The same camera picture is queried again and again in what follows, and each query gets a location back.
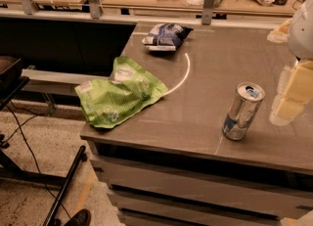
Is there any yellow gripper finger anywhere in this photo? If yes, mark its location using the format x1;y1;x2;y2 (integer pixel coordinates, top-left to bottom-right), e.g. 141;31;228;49
267;19;291;43
275;61;313;120

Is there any silver redbull can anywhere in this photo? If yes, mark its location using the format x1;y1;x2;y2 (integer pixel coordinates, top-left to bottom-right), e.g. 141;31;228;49
222;82;265;141

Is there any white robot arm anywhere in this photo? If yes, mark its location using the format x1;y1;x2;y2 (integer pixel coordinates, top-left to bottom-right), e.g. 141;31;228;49
267;0;313;126

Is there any blue white chip bag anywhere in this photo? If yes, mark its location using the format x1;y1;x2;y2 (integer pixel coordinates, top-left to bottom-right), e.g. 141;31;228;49
142;23;193;51

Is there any green rice chip bag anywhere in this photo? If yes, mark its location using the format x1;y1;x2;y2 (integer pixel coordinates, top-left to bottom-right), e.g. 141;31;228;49
75;56;167;129

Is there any grey drawer cabinet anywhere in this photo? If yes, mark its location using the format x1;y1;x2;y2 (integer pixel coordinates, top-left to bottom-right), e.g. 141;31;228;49
88;141;313;226

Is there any black shoe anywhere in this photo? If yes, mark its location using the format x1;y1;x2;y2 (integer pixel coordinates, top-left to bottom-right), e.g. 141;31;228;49
64;209;91;226

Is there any black chair base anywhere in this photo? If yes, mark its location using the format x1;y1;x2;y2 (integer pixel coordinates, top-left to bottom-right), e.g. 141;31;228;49
0;56;86;226

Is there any metal bracket right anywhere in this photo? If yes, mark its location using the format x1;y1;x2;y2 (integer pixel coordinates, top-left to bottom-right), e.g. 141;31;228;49
201;0;215;25

